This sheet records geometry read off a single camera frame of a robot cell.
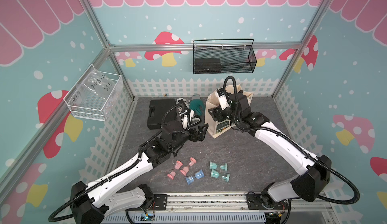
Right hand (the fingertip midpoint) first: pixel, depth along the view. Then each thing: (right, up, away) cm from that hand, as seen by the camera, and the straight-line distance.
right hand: (213, 107), depth 76 cm
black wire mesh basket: (+8, +33, +18) cm, 38 cm away
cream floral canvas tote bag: (+4, -13, +15) cm, 20 cm away
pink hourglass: (-22, -37, +6) cm, 43 cm away
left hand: (-7, -9, -6) cm, 13 cm away
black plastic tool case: (-36, -1, +27) cm, 46 cm away
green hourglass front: (+1, -36, +3) cm, 36 cm away
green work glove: (-8, +2, +37) cm, 38 cm away
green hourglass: (+1, -33, +8) cm, 34 cm away
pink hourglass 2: (-15, -34, +7) cm, 38 cm away
